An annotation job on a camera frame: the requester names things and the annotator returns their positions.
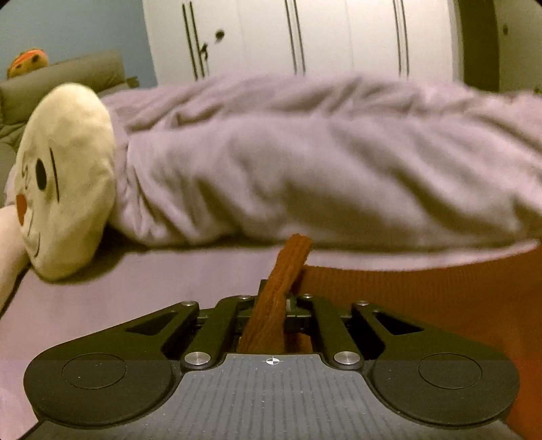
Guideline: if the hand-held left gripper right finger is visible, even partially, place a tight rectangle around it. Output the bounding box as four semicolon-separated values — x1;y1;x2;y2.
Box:
288;294;505;372

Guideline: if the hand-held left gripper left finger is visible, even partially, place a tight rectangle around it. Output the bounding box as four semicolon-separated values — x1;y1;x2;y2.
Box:
40;295;260;372

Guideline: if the brown button cardigan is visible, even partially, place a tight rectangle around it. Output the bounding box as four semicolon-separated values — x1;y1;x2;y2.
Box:
235;233;542;440

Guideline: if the grey bed sheet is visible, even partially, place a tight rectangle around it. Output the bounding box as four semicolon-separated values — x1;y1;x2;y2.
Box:
0;235;540;440

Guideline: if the grey duvet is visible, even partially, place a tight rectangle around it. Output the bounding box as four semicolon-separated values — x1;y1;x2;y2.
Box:
99;73;542;260

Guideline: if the cream plush toy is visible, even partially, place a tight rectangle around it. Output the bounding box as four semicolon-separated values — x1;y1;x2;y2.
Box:
0;82;118;314

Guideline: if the white wardrobe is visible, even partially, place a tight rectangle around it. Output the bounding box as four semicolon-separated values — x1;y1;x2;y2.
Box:
142;0;463;90

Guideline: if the orange plush toy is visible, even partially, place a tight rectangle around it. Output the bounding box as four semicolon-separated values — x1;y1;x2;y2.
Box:
6;49;50;79

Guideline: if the dark door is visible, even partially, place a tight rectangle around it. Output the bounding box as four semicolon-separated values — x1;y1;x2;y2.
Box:
458;0;542;96

